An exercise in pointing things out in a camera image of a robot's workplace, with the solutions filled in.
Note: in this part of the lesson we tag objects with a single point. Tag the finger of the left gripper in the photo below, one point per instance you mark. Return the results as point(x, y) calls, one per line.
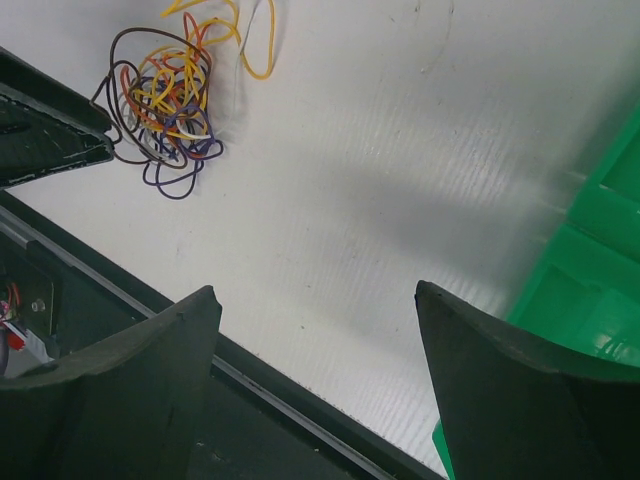
point(46, 127)

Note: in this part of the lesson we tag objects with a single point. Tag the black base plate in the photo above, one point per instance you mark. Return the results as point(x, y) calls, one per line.
point(255, 422)

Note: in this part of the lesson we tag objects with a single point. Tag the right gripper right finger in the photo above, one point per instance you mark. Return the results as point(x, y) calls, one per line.
point(516, 406)

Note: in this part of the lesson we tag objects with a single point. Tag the green compartment tray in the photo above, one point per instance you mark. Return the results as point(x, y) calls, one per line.
point(583, 293)

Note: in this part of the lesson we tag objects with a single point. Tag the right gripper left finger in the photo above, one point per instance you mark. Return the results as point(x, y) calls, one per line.
point(125, 407)

